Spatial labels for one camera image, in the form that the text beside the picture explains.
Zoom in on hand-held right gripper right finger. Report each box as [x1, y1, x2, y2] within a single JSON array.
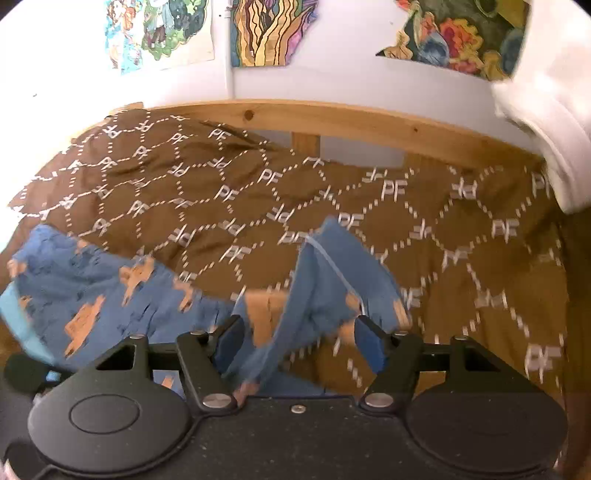
[[355, 315, 499, 412]]

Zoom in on blue pants with orange print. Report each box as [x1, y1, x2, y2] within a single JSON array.
[[7, 217, 414, 398]]

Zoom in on dark floral wall poster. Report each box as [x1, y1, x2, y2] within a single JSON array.
[[376, 0, 530, 82]]

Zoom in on brown printed blanket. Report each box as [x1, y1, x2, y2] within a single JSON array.
[[7, 108, 570, 402]]

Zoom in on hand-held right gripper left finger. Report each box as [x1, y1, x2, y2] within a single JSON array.
[[97, 315, 246, 413]]

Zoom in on wooden bed frame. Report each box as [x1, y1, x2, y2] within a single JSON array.
[[108, 99, 546, 172]]

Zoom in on cartoon wall poster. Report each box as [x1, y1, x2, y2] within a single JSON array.
[[105, 0, 216, 75]]

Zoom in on white cloth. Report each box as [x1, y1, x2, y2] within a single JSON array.
[[489, 0, 591, 216]]

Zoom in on wavy striped wall poster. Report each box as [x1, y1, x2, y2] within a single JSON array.
[[230, 0, 320, 68]]

